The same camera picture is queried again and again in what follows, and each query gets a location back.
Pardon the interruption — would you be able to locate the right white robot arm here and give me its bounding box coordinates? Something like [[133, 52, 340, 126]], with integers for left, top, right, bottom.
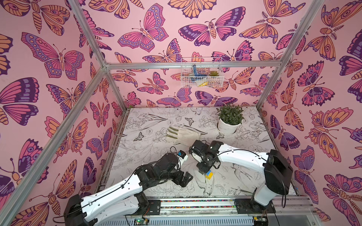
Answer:
[[189, 140, 293, 210]]

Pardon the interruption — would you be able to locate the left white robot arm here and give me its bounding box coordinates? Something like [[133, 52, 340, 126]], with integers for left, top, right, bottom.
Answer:
[[64, 151, 193, 226]]

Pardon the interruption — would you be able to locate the beige work glove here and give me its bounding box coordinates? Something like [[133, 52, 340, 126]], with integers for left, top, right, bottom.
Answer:
[[166, 127, 201, 147]]

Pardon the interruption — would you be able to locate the potted green plant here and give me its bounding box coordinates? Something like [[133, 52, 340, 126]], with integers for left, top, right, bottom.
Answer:
[[217, 105, 244, 135]]

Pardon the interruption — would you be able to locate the green circuit board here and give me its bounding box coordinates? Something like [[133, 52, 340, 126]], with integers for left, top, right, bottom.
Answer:
[[133, 218, 149, 226]]

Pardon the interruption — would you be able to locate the blue toy in basket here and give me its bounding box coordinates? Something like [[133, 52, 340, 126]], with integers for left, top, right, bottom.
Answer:
[[191, 65, 207, 82]]

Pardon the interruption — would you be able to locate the small green plant in basket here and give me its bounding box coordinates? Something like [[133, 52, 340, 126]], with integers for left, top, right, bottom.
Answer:
[[209, 71, 219, 76]]

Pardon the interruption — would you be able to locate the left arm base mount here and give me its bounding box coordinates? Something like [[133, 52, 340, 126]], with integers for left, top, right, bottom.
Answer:
[[125, 193, 161, 215]]

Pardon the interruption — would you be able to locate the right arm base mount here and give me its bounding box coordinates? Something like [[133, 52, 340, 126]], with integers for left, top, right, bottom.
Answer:
[[234, 197, 276, 214]]

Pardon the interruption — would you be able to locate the white wire basket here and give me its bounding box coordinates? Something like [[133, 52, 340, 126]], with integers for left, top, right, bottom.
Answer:
[[179, 61, 224, 89]]

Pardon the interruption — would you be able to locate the aluminium frame back bar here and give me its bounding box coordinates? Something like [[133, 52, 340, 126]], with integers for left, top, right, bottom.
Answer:
[[106, 61, 281, 70]]

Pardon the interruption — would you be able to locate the aluminium frame left post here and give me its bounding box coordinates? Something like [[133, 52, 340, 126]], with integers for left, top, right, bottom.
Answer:
[[68, 1, 127, 112]]

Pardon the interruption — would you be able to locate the aluminium frame post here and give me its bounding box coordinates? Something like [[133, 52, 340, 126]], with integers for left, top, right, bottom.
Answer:
[[256, 0, 324, 110], [68, 1, 127, 112]]

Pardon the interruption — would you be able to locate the aluminium frame left diagonal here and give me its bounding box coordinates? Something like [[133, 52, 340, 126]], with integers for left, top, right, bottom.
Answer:
[[1, 67, 106, 226]]

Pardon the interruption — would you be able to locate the aluminium frame right post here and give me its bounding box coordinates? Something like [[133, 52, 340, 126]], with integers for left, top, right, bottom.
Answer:
[[256, 0, 324, 110]]

